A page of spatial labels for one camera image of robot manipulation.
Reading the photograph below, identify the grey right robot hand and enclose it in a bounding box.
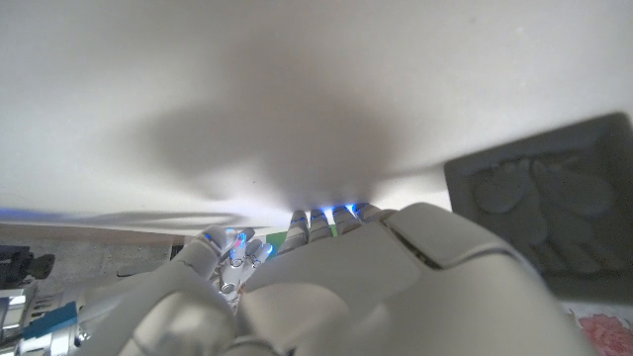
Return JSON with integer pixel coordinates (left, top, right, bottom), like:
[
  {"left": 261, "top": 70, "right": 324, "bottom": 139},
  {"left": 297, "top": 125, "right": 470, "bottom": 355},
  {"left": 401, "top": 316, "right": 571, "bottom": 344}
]
[{"left": 215, "top": 226, "right": 274, "bottom": 304}]

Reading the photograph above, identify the dark grey embossed cube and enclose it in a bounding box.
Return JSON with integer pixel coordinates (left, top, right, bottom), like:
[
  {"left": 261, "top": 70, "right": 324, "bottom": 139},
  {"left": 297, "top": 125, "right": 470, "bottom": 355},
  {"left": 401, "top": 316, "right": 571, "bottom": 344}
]
[{"left": 443, "top": 112, "right": 633, "bottom": 303}]

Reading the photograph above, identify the floral backdrop cloth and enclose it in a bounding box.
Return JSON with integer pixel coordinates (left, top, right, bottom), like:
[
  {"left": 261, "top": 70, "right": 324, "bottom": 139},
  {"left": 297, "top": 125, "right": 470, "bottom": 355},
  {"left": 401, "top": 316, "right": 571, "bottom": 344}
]
[{"left": 563, "top": 301, "right": 633, "bottom": 356}]

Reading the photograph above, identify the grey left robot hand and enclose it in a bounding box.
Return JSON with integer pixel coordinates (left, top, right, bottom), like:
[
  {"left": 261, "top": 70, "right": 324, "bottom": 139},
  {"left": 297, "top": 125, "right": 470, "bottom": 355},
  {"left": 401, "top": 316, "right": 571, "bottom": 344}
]
[{"left": 78, "top": 201, "right": 599, "bottom": 356}]

